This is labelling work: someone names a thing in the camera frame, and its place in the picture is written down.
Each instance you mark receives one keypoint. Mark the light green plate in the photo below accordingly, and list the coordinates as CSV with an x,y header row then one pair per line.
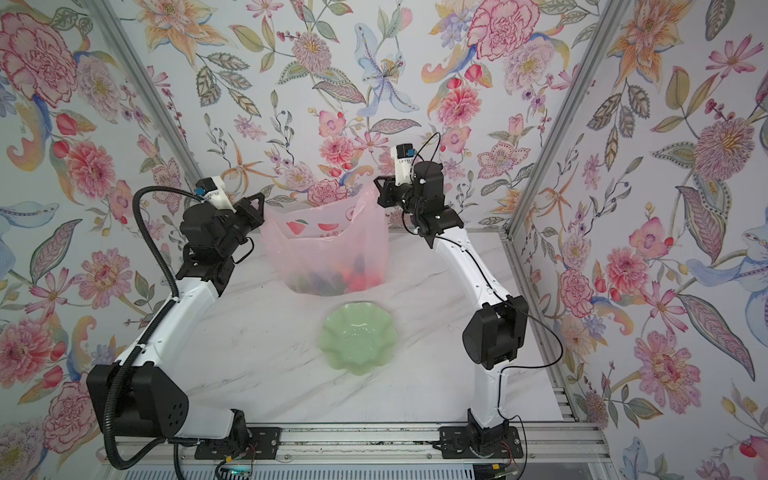
x,y
358,337

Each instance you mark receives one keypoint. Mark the red apple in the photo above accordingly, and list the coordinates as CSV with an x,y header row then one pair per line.
x,y
363,279

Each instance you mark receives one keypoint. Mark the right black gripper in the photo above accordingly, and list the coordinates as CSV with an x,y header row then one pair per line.
x,y
389,193

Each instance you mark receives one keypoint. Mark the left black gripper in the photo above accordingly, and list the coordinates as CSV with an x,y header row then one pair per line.
x,y
253,219

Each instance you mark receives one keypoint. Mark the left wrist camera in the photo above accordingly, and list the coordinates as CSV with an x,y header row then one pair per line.
x,y
212,191

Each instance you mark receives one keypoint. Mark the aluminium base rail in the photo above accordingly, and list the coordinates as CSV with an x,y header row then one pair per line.
x,y
380,443

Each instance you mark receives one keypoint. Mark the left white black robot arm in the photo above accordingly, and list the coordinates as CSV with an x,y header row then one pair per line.
x,y
137,403

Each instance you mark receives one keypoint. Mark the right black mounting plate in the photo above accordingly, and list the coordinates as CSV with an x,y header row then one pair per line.
x,y
468,442

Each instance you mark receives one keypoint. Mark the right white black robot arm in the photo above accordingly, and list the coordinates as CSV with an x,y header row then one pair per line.
x,y
496,331

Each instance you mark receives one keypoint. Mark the black mounting plate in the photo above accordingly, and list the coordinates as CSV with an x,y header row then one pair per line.
x,y
252,443
468,442

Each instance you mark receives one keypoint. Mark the pink plastic bag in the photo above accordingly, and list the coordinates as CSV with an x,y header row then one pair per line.
x,y
341,236

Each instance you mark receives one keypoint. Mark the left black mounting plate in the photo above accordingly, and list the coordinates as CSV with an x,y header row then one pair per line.
x,y
252,443

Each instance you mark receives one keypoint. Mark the dark purple grape bunch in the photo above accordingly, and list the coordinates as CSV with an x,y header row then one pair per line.
x,y
325,284

